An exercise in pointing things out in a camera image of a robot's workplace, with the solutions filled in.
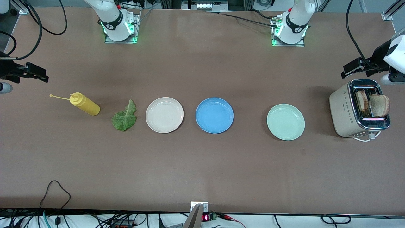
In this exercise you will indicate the aluminium frame corner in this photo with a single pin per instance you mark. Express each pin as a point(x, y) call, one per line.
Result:
point(387, 15)
point(23, 11)

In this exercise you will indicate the red clip lead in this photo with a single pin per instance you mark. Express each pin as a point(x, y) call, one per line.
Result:
point(229, 218)

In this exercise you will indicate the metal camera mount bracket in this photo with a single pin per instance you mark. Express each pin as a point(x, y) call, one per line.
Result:
point(196, 218)

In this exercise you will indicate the beige round plate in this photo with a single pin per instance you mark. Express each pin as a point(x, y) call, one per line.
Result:
point(164, 115)

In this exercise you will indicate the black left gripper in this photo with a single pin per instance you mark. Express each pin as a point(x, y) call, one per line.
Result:
point(377, 57)

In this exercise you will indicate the blue round plate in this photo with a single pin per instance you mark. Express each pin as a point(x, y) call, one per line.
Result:
point(214, 115)

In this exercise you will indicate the yellow mustard squeeze bottle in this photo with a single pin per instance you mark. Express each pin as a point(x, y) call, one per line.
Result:
point(87, 106)

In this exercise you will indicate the pale green round plate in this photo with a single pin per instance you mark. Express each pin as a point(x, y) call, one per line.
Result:
point(285, 122)

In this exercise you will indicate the toasted bread slice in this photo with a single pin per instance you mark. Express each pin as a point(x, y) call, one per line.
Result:
point(379, 106)
point(361, 99)

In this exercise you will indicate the circuit board with red display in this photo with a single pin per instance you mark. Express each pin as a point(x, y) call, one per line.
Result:
point(206, 217)

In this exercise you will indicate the beige chrome toaster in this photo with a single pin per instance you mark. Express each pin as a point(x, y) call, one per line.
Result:
point(343, 110)

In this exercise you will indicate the electronics box with white lights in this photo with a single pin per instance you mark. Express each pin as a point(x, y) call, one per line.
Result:
point(205, 5)

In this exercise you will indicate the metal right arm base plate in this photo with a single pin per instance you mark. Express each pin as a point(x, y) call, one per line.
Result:
point(137, 28)

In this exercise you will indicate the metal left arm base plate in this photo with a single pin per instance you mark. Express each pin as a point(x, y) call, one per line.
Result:
point(286, 45)

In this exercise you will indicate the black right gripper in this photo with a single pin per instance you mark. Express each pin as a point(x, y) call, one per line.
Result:
point(7, 70)

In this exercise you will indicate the green lettuce leaf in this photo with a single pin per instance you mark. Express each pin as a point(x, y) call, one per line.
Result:
point(124, 120)

